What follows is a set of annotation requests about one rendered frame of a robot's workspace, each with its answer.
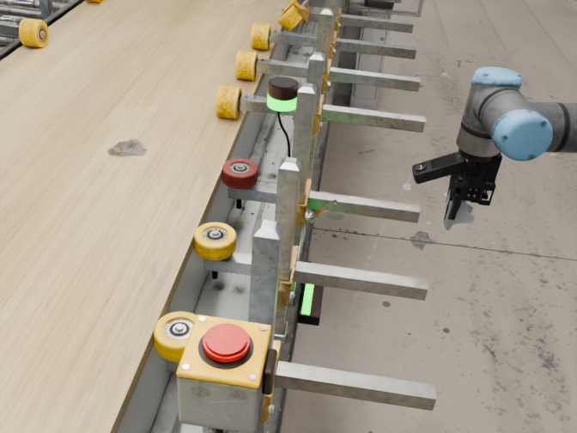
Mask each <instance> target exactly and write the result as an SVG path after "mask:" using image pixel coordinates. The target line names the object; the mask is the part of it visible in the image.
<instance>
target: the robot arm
mask: <svg viewBox="0 0 577 433"><path fill-rule="evenodd" d="M522 80H523V78H522V75H521V74H519V73H518V72H516V71H513V70H509V69H505V68H500V67H482V68H480V69H478V70H477V71H476V72H475V74H474V77H473V79H472V81H471V88H470V92H469V95H468V98H467V102H466V105H465V110H464V114H463V118H462V121H461V125H460V127H459V134H458V136H457V140H456V144H457V145H458V147H459V151H458V152H455V153H452V154H449V155H446V156H441V157H438V158H434V159H432V160H429V161H425V162H421V163H417V164H415V165H413V166H412V173H413V177H414V180H415V182H416V183H417V184H421V183H424V182H427V181H431V180H436V179H439V178H442V177H445V176H448V175H451V177H450V183H449V187H448V192H447V196H446V207H445V213H444V220H443V222H444V225H445V228H446V230H449V229H450V228H451V227H452V226H453V225H454V224H460V223H472V222H473V221H474V219H475V217H474V216H473V215H472V214H471V212H472V209H473V208H472V206H471V205H469V204H467V203H466V202H465V200H466V201H471V202H472V203H478V204H481V205H488V206H489V205H490V202H491V199H492V197H493V194H494V191H495V187H496V185H495V178H496V175H497V173H498V170H499V167H500V165H501V160H502V155H501V153H503V154H504V155H505V156H506V157H508V158H510V159H512V160H515V161H520V162H524V161H530V160H532V159H534V158H537V157H539V156H540V155H542V154H543V153H544V152H555V153H577V103H562V102H535V101H528V100H527V99H526V98H525V97H524V96H523V95H522V94H521V93H520V91H519V89H520V86H522V84H523V83H522ZM466 159H467V161H466ZM487 191H492V193H491V195H490V198H489V200H482V198H483V199H488V196H489V195H488V193H487Z"/></svg>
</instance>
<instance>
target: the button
mask: <svg viewBox="0 0 577 433"><path fill-rule="evenodd" d="M249 346H250V338H249V335H248V333H247V332H246V330H244V329H243V328H242V327H240V326H237V325H235V324H229V323H224V324H219V325H216V326H213V327H211V328H210V329H209V330H208V331H207V332H206V333H205V334H204V336H203V350H204V352H205V354H206V355H207V356H208V357H210V358H211V359H213V360H215V361H217V362H221V363H231V362H234V361H237V360H239V359H241V358H242V357H243V356H244V355H245V354H246V353H247V352H248V350H249Z"/></svg>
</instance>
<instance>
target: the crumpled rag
mask: <svg viewBox="0 0 577 433"><path fill-rule="evenodd" d="M142 144H143V143H141V142H140V141H139V140H137V139H136V138H130V139H129V140H128V141H127V142H126V141H124V142H120V141H119V142H118V143H117V144H116V145H114V146H113V147H112V148H110V149H109V150H108V152H109V155H116V156H127V155H136V156H142V155H144V154H145V152H147V151H148V150H147V149H145V148H144V147H142V146H141V145H142Z"/></svg>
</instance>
